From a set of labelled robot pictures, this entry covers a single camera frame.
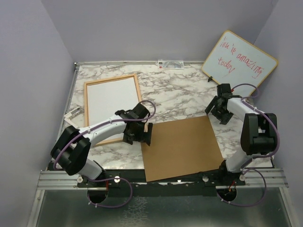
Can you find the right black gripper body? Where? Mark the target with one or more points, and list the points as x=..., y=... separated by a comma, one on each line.
x=218, y=111

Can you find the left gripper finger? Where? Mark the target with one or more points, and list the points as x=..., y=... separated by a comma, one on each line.
x=128, y=138
x=148, y=134

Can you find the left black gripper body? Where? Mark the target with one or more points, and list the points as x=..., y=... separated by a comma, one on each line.
x=140, y=135

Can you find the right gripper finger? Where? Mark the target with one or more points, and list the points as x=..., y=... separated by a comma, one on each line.
x=212, y=104
x=225, y=118

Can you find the brown frame backing board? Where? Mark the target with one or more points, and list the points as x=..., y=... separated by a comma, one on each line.
x=181, y=147

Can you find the colour photo print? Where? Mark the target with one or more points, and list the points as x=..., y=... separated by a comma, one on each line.
x=103, y=97

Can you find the light wooden picture frame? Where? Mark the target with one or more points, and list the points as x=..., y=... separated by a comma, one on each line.
x=114, y=111

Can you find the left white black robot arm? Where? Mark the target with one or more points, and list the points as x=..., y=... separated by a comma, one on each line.
x=70, y=153

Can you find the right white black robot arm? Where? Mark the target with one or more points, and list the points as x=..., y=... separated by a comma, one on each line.
x=259, y=135

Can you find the black mounting bar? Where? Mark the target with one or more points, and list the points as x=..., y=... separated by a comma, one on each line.
x=124, y=188

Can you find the whiteboard with red writing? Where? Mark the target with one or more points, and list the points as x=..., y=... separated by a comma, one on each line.
x=235, y=61

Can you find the white label strip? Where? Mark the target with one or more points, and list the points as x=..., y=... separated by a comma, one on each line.
x=170, y=65

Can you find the small white bracket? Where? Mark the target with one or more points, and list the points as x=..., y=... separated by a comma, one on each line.
x=71, y=114

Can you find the aluminium front rail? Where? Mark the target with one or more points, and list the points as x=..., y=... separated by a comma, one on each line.
x=59, y=180

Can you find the left aluminium side rail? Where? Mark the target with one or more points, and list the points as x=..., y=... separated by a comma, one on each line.
x=68, y=102

